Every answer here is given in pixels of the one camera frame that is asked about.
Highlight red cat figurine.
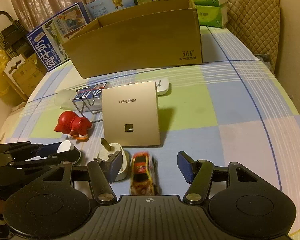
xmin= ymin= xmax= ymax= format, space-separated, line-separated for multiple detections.
xmin=54 ymin=111 xmax=93 ymax=141

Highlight red yellow toy car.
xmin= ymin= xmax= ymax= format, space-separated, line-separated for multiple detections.
xmin=130 ymin=152 xmax=159 ymax=196

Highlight clear plastic cup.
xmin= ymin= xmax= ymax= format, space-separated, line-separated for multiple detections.
xmin=54 ymin=89 xmax=77 ymax=111

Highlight blue labelled plastic box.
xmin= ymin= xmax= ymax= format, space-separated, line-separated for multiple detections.
xmin=72 ymin=82 xmax=110 ymax=105

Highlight gold TP-LINK wall panel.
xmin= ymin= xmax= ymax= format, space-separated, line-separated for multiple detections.
xmin=102 ymin=81 xmax=161 ymax=146

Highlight white remote control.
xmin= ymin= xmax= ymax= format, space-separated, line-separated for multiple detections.
xmin=154 ymin=78 xmax=170 ymax=96

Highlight metal wire stand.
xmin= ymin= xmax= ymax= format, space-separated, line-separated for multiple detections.
xmin=71 ymin=82 xmax=107 ymax=118

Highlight checkered tablecloth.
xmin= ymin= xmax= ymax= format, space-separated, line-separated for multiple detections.
xmin=0 ymin=27 xmax=300 ymax=239

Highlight cardboard boxes on floor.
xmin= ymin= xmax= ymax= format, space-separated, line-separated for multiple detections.
xmin=2 ymin=53 xmax=47 ymax=101

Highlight dark blue milk carton box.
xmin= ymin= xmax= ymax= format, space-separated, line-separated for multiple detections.
xmin=27 ymin=2 xmax=90 ymax=71

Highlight black folding rack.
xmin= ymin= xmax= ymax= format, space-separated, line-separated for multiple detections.
xmin=0 ymin=11 xmax=34 ymax=59

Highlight grey cloth on chair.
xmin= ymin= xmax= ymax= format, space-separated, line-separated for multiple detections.
xmin=254 ymin=53 xmax=273 ymax=72

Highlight brown cardboard box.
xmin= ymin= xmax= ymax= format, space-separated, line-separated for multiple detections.
xmin=63 ymin=0 xmax=203 ymax=79

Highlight light blue milk carton box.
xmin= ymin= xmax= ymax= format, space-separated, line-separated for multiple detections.
xmin=85 ymin=0 xmax=153 ymax=20

